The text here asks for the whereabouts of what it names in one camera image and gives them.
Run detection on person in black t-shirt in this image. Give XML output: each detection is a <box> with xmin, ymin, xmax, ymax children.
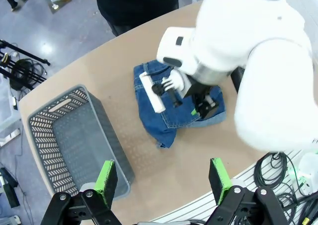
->
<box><xmin>76</xmin><ymin>0</ymin><xmax>180</xmax><ymax>37</ymax></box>

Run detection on grey plastic woven basket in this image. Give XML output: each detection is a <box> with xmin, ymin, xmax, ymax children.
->
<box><xmin>26</xmin><ymin>84</ymin><xmax>136</xmax><ymax>202</ymax></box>

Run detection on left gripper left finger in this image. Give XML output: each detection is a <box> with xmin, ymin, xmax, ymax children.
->
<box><xmin>49</xmin><ymin>159</ymin><xmax>120</xmax><ymax>225</ymax></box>

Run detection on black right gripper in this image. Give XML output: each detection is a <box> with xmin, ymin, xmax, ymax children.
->
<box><xmin>190</xmin><ymin>80</ymin><xmax>219</xmax><ymax>118</ymax></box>

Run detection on white power adapter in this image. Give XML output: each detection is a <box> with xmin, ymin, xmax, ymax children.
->
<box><xmin>297</xmin><ymin>152</ymin><xmax>318</xmax><ymax>199</ymax></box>

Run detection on black cable bundle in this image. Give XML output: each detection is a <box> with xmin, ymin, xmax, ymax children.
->
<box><xmin>254</xmin><ymin>151</ymin><xmax>318</xmax><ymax>225</ymax></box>

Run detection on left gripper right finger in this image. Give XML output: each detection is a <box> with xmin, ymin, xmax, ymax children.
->
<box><xmin>206</xmin><ymin>157</ymin><xmax>289</xmax><ymax>225</ymax></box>

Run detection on blue denim shorts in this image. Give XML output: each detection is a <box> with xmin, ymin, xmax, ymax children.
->
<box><xmin>133</xmin><ymin>60</ymin><xmax>226</xmax><ymax>149</ymax></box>

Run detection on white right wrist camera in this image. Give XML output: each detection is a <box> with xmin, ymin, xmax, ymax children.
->
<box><xmin>139</xmin><ymin>71</ymin><xmax>186</xmax><ymax>114</ymax></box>

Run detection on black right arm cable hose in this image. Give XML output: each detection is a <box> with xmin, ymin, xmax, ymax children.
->
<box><xmin>230</xmin><ymin>66</ymin><xmax>246</xmax><ymax>94</ymax></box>

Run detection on clear plastic storage box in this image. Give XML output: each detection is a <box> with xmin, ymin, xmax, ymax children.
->
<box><xmin>0</xmin><ymin>73</ymin><xmax>22</xmax><ymax>147</ymax></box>

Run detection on black camera tripod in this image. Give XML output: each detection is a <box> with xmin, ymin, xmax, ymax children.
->
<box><xmin>0</xmin><ymin>39</ymin><xmax>52</xmax><ymax>91</ymax></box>

